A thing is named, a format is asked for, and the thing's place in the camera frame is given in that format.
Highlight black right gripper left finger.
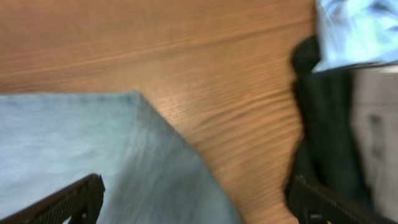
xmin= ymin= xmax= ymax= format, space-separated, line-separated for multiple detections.
xmin=1 ymin=174 xmax=105 ymax=224

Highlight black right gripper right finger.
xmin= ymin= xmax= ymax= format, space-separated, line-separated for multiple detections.
xmin=287 ymin=175 xmax=395 ymax=224

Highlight light blue denim jeans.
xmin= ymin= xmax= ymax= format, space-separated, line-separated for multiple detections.
xmin=1 ymin=92 xmax=242 ymax=224

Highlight black garment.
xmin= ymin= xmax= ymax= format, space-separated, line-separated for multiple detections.
xmin=285 ymin=35 xmax=373 ymax=207

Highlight grey trousers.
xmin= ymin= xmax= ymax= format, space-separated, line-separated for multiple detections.
xmin=351 ymin=65 xmax=397 ymax=222

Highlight light blue cloth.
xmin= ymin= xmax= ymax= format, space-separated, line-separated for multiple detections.
xmin=313 ymin=0 xmax=397 ymax=72

